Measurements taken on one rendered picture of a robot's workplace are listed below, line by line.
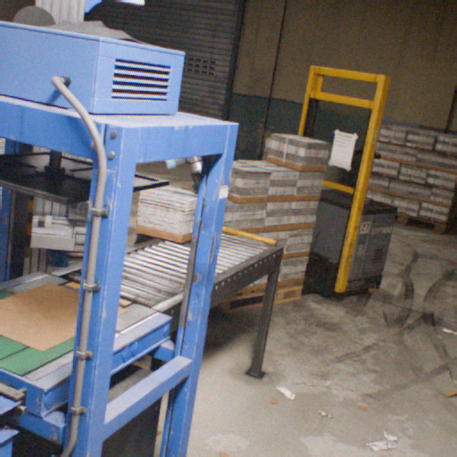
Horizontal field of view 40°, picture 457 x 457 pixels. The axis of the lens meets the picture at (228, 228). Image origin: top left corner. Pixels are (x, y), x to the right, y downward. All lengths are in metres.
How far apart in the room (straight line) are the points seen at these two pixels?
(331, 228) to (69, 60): 3.94
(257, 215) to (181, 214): 1.35
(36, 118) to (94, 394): 0.75
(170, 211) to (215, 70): 8.50
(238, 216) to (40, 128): 2.84
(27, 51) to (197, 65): 10.02
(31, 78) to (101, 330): 0.73
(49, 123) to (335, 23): 9.53
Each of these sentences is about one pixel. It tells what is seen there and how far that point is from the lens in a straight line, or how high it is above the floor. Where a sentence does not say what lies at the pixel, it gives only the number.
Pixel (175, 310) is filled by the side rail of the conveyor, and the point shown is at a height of 0.77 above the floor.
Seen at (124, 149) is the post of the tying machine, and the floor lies 1.49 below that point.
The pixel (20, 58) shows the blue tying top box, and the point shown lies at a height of 1.66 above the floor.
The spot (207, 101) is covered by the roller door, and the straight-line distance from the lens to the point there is 11.73.
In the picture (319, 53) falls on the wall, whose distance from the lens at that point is 11.04.
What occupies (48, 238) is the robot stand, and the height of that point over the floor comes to 0.72.
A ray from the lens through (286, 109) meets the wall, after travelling 11.16.
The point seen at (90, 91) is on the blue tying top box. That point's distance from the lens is 1.75.
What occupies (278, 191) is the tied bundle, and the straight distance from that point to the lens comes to 4.61.
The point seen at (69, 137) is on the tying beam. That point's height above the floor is 1.49.
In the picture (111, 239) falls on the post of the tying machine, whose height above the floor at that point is 1.26.
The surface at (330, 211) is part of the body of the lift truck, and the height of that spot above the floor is 0.69.
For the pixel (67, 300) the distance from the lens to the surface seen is 2.43.
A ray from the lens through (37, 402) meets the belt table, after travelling 1.90.
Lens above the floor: 1.72
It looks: 14 degrees down
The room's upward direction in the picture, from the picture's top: 9 degrees clockwise
